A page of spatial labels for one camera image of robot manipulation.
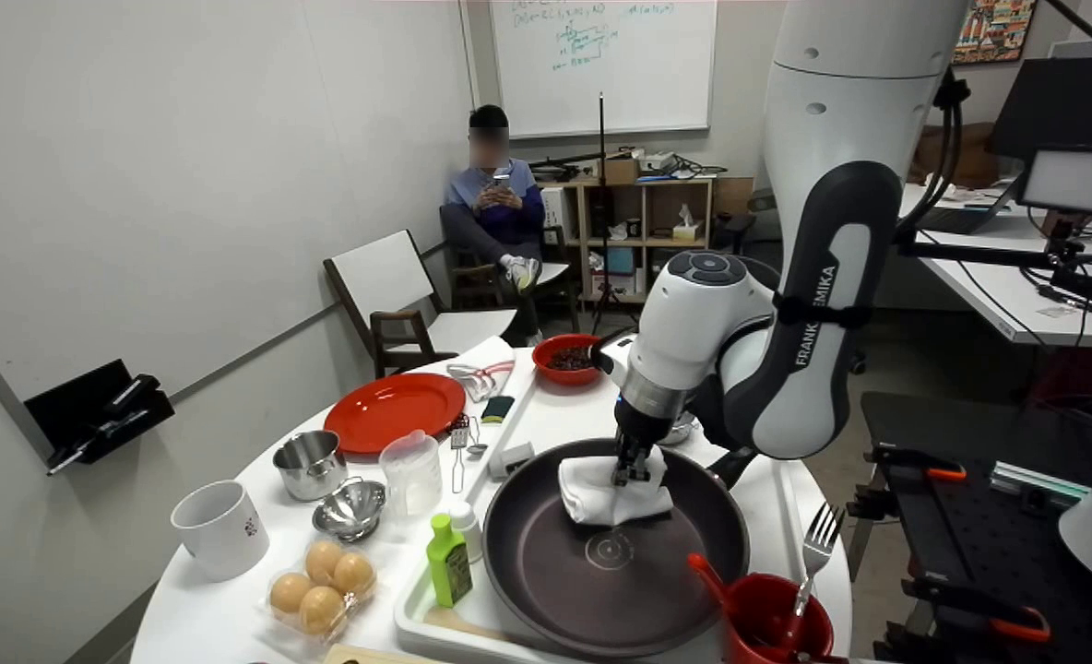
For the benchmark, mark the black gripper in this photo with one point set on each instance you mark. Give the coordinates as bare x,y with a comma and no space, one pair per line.
639,438

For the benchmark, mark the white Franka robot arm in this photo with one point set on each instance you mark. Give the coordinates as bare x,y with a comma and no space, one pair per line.
818,306

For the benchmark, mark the dark frying pan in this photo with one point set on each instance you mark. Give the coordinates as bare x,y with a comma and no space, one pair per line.
595,585

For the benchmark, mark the red striped white towel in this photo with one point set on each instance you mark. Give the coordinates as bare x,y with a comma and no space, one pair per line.
477,374

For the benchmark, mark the white tray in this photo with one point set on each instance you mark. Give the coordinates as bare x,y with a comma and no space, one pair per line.
569,419

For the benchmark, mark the red spatula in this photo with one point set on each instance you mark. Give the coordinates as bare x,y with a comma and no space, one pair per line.
706,574

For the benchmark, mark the red bowl of beans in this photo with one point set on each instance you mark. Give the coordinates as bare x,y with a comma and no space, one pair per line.
564,359

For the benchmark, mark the dark green sponge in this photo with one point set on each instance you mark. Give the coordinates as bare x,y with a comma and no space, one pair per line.
500,411

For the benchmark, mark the silver fork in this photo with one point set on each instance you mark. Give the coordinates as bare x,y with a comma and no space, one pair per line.
824,528

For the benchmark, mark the red utensil mug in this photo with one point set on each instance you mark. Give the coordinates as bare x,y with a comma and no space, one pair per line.
768,630

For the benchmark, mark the green bottle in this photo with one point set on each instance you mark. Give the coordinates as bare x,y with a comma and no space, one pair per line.
447,566

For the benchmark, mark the clear plastic cup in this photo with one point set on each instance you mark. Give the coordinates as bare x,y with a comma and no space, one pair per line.
412,480

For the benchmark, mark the red plate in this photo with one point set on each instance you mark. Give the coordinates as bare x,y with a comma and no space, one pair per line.
393,411

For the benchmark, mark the steel strainer bowl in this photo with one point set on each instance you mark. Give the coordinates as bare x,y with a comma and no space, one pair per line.
347,512

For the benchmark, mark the thin black stand pole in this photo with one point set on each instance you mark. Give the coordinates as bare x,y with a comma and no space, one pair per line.
602,186

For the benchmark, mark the brown egg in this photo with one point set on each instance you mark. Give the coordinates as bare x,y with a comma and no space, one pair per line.
323,607
356,574
324,563
290,591

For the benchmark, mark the seated person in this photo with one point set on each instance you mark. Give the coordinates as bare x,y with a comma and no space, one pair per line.
490,203

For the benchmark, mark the dark wooden chair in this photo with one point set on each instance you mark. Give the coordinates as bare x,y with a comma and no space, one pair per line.
380,278

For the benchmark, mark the steel measuring cup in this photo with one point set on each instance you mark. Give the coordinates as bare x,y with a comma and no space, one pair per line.
310,465

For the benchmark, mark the black cart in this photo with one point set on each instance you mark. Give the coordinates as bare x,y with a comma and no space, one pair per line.
975,540

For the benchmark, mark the clear egg bag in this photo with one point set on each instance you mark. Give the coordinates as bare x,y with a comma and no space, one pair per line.
279,630

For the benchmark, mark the white mug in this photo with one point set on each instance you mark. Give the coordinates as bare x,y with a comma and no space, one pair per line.
219,528

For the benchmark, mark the white office desk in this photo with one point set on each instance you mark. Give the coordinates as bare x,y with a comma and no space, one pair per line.
1028,299

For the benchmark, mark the brown cardboard box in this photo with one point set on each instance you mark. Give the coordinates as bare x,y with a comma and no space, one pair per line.
975,160

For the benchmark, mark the bright laptop screen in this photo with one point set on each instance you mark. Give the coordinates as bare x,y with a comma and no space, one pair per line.
1075,182

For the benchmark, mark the black monitor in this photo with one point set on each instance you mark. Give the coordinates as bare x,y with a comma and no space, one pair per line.
1065,105

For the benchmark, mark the colourful framed poster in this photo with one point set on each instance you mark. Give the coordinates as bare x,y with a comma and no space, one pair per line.
995,32

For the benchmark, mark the wall whiteboard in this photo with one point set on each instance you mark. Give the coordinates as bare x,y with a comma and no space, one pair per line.
606,61

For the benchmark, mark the black wall holder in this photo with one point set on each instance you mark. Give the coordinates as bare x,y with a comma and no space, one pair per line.
88,411

